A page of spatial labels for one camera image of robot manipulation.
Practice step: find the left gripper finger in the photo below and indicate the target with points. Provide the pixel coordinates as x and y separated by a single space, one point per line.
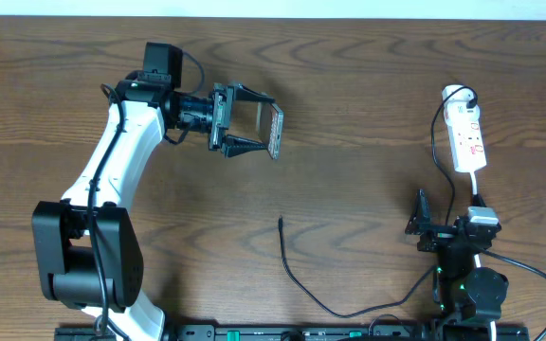
235 145
243 93

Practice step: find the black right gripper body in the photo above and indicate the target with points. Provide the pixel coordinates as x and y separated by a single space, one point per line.
437 239

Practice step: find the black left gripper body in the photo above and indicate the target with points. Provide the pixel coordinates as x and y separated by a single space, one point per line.
207 115

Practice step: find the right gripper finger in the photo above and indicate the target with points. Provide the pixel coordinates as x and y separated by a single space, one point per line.
420 220
477 200

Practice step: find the Galaxy S25 Ultra smartphone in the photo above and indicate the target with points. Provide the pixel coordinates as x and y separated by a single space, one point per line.
269 127

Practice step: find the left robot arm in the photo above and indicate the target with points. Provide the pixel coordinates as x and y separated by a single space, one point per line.
87 250

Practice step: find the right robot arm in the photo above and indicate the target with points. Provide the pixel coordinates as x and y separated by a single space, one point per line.
469 295

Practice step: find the white power strip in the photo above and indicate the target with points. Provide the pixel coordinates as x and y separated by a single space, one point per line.
462 118

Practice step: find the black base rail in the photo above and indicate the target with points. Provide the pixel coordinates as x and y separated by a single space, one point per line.
384 331

